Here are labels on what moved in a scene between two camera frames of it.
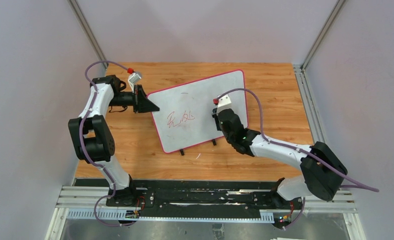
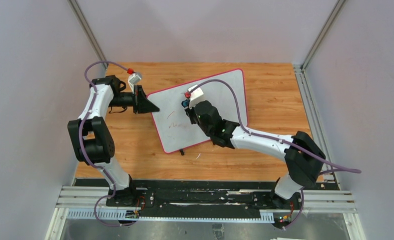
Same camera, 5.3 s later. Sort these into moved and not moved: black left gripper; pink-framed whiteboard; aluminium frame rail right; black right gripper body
Moved: black right gripper body
Not moved: aluminium frame rail right; black left gripper; pink-framed whiteboard
